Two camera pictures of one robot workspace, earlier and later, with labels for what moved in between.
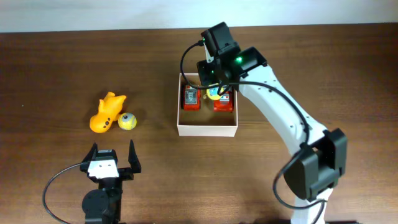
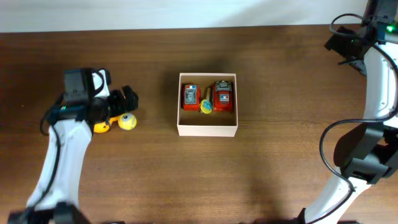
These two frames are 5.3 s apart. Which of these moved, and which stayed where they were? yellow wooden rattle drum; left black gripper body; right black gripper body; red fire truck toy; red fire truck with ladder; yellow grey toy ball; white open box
Moved: left black gripper body; yellow wooden rattle drum; right black gripper body
Stayed: yellow grey toy ball; white open box; red fire truck with ladder; red fire truck toy
